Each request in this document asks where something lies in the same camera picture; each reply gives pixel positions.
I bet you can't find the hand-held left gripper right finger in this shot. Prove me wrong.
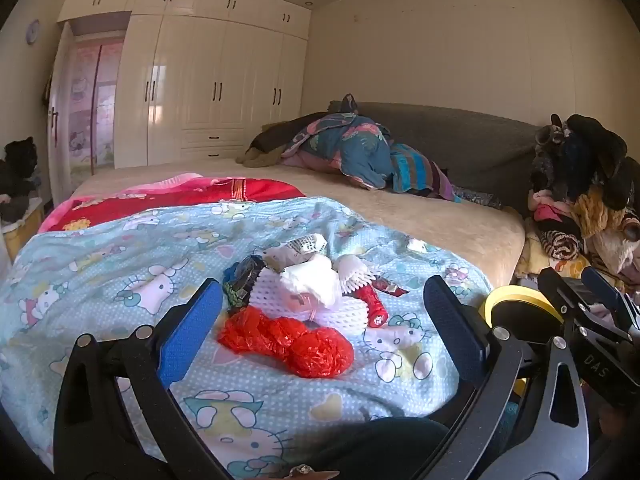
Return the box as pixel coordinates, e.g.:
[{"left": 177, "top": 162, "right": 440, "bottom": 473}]
[{"left": 424, "top": 275, "right": 591, "bottom": 480}]

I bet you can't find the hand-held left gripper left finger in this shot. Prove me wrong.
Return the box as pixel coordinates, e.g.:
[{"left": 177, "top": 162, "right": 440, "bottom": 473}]
[{"left": 52, "top": 277, "right": 231, "bottom": 480}]

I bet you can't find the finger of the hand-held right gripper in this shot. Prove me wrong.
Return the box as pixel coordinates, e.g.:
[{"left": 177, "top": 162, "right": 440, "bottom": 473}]
[
  {"left": 580, "top": 266, "right": 640, "bottom": 333},
  {"left": 537, "top": 267, "right": 586, "bottom": 326}
]

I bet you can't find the yellow bin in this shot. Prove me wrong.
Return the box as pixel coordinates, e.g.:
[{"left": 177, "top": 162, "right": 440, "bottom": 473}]
[{"left": 477, "top": 287, "right": 566, "bottom": 401}]

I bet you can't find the white foam net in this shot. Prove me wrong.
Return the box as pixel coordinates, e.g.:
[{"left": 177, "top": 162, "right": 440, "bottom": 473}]
[{"left": 247, "top": 265, "right": 371, "bottom": 331}]

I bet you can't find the red plastic bag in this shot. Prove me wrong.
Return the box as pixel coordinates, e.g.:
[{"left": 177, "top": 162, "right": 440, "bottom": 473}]
[{"left": 217, "top": 306, "right": 355, "bottom": 380}]

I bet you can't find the white tissue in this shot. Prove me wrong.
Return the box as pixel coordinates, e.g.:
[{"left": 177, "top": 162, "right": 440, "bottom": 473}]
[{"left": 277, "top": 254, "right": 346, "bottom": 308}]

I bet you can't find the yellow cartoon cloth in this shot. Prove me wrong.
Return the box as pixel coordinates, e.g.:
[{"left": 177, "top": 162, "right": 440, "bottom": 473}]
[{"left": 514, "top": 240, "right": 591, "bottom": 281}]

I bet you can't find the zebra print garment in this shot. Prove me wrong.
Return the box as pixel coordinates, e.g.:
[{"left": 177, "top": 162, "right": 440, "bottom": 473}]
[{"left": 542, "top": 229, "right": 585, "bottom": 261}]

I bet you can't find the beige fleece garment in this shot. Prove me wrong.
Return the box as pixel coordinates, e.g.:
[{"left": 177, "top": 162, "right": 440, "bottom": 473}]
[{"left": 595, "top": 220, "right": 640, "bottom": 281}]

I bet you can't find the dark red wrapper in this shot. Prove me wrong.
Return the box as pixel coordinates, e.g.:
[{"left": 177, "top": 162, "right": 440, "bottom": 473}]
[{"left": 370, "top": 279, "right": 410, "bottom": 297}]

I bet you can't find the black packet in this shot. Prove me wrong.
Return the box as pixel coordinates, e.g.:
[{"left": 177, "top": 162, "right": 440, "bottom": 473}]
[{"left": 227, "top": 255, "right": 266, "bottom": 308}]

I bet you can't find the pink garment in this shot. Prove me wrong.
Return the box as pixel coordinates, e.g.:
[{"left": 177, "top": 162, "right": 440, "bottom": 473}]
[{"left": 531, "top": 191, "right": 573, "bottom": 223}]

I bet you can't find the mustard knit garment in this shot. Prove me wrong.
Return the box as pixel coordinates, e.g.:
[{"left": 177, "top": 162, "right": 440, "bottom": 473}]
[{"left": 570, "top": 185, "right": 628, "bottom": 243}]

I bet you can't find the red tube packet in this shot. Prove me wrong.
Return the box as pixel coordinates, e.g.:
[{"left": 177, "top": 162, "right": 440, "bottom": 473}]
[{"left": 356, "top": 284, "right": 390, "bottom": 330}]

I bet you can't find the cartoon print blue quilt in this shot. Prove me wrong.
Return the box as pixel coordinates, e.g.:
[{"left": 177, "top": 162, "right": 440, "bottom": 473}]
[{"left": 0, "top": 195, "right": 493, "bottom": 476}]

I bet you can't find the beige bed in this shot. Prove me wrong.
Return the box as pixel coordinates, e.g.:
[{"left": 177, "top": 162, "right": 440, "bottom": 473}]
[{"left": 70, "top": 157, "right": 526, "bottom": 291}]

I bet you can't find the dark patterned pillow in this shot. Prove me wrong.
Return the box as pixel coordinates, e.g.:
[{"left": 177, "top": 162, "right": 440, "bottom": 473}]
[{"left": 455, "top": 187, "right": 503, "bottom": 211}]

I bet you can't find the red blanket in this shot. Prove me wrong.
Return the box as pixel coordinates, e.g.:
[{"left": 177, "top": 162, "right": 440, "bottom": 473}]
[{"left": 37, "top": 172, "right": 307, "bottom": 233}]

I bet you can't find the black fluffy garment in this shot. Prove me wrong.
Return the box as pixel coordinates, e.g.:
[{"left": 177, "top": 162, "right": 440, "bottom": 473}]
[{"left": 529, "top": 112, "right": 640, "bottom": 211}]

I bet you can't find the striped blanket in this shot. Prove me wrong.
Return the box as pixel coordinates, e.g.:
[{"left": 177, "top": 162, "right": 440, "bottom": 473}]
[{"left": 390, "top": 142, "right": 463, "bottom": 204}]

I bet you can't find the yellow storage box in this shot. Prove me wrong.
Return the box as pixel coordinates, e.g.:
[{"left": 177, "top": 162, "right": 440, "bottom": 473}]
[{"left": 0, "top": 197, "right": 46, "bottom": 261}]

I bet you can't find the brown clothing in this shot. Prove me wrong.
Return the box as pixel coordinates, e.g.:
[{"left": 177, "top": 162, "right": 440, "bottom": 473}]
[{"left": 235, "top": 120, "right": 321, "bottom": 168}]

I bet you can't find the blue floral quilt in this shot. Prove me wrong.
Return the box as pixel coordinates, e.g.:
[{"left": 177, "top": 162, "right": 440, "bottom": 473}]
[{"left": 280, "top": 94, "right": 396, "bottom": 191}]

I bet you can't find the black plush toy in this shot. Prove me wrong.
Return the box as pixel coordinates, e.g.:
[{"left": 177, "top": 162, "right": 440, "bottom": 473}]
[{"left": 0, "top": 136, "right": 40, "bottom": 221}]

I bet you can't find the cartoon door curtain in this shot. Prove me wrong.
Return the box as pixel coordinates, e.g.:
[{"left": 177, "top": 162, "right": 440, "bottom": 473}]
[{"left": 67, "top": 40, "right": 123, "bottom": 176}]

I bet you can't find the white door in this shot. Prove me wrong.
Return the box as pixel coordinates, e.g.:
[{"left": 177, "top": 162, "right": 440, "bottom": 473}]
[{"left": 46, "top": 22, "right": 76, "bottom": 203}]

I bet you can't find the cream wardrobe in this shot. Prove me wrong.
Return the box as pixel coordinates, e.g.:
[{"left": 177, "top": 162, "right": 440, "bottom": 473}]
[{"left": 56, "top": 0, "right": 312, "bottom": 171}]

